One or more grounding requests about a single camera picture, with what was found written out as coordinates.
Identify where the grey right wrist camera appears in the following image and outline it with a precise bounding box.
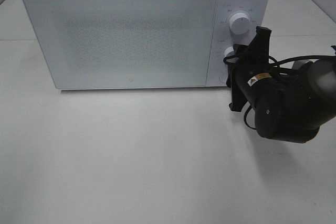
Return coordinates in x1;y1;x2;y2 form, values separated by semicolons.
291;60;313;70

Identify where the upper white power knob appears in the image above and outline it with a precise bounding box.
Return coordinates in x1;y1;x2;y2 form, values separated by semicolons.
229;12;251;35

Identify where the white microwave door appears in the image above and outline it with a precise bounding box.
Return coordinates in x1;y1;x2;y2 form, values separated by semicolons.
23;0;216;90

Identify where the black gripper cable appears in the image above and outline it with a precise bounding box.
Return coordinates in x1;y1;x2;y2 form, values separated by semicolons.
222;45;336;130

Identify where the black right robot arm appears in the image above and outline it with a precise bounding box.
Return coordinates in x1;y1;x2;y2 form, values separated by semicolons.
223;26;335;143

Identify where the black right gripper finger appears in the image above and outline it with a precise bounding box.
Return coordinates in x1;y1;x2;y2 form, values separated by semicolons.
249;26;271;63
229;82;248;112

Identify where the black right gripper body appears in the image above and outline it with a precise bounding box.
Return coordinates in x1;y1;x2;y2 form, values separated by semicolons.
225;44;271;104

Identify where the white timer knob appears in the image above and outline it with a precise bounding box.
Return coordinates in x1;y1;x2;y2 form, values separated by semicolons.
223;46;235;61

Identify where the round white door button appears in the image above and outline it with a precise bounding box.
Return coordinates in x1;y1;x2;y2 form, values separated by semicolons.
218;72;227;86

